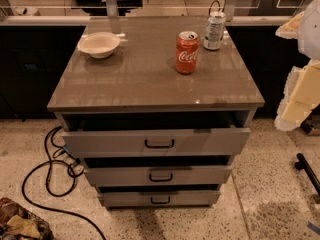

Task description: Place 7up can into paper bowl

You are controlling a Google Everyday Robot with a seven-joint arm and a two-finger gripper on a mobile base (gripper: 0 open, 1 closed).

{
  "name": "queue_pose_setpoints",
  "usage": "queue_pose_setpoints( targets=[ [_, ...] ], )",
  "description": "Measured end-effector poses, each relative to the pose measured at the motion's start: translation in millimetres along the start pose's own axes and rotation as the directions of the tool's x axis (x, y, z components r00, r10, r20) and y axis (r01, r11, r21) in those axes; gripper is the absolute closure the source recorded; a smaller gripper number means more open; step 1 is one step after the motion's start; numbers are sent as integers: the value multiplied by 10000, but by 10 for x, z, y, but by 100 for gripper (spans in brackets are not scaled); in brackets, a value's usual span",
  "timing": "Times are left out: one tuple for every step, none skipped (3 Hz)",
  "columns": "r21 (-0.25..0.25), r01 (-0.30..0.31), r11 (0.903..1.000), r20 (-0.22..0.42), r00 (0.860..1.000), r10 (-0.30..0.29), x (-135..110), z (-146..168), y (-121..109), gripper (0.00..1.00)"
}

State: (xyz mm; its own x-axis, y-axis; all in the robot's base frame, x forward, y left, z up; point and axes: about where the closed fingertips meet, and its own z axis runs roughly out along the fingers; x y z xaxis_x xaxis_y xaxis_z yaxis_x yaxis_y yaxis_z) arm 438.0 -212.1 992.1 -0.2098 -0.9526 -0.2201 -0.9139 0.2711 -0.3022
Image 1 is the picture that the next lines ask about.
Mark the basket with cloths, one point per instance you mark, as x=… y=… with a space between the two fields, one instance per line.
x=18 y=223

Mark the grey drawer cabinet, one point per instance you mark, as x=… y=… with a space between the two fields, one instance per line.
x=138 y=88

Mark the black bar stand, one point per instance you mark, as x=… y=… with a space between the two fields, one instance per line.
x=302 y=164

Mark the white paper bowl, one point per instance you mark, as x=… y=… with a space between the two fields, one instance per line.
x=98 y=45

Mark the bottom grey drawer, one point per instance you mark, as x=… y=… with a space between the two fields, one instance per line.
x=157 y=199

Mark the middle grey drawer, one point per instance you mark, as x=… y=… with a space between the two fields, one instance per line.
x=152 y=176

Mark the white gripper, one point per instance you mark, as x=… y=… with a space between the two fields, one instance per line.
x=310 y=34

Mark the top grey drawer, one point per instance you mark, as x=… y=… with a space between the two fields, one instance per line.
x=151 y=143

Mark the silver green 7up can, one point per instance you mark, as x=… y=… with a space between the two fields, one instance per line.
x=214 y=30

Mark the grey drawer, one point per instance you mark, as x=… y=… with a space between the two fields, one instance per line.
x=157 y=199
x=152 y=176
x=151 y=143

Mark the red Coca-Cola can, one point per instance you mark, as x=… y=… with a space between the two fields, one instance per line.
x=186 y=52

